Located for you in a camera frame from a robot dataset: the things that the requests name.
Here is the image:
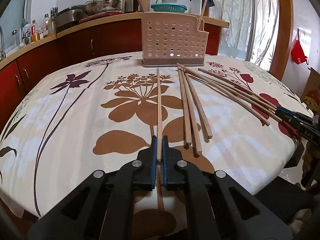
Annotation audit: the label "red kitchen cabinets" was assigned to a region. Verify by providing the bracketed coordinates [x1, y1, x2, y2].
[1, 19, 142, 127]

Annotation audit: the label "floral tablecloth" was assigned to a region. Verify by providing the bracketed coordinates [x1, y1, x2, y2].
[1, 53, 300, 239]

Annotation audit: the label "red hanging bag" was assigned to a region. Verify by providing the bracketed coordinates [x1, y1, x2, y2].
[291, 30, 309, 65]

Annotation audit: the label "sliding glass door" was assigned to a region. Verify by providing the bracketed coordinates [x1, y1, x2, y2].
[209, 0, 293, 80]

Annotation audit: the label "pink perforated utensil holder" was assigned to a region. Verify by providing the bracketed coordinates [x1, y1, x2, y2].
[141, 12, 209, 67]

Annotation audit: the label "white plastic container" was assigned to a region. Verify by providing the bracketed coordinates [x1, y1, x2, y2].
[190, 0, 202, 15]

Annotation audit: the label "teal plastic basket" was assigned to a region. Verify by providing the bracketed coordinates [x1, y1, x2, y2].
[151, 3, 187, 13]

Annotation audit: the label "green mug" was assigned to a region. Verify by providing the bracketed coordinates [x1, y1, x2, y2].
[155, 0, 177, 3]

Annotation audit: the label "beige countertop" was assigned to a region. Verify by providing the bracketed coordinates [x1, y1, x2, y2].
[0, 12, 230, 71]

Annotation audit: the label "chrome faucet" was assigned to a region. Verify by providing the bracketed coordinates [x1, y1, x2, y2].
[0, 26, 6, 60]

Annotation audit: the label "black electric kettle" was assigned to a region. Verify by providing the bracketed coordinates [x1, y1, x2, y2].
[123, 0, 139, 13]

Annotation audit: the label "red label oil bottle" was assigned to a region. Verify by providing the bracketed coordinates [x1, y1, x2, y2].
[30, 20, 40, 43]

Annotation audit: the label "knife block with knives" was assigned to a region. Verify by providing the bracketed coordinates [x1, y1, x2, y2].
[50, 7, 58, 35]

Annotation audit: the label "yellow oil bottle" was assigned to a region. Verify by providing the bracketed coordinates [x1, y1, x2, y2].
[43, 14, 51, 38]

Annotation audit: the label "red induction cooker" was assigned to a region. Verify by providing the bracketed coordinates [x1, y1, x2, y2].
[79, 11, 123, 24]

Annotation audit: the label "silver rice cooker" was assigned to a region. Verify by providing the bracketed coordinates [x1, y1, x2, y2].
[55, 4, 87, 33]

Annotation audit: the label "steel wok with lid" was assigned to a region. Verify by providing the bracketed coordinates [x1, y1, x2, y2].
[81, 0, 121, 16]

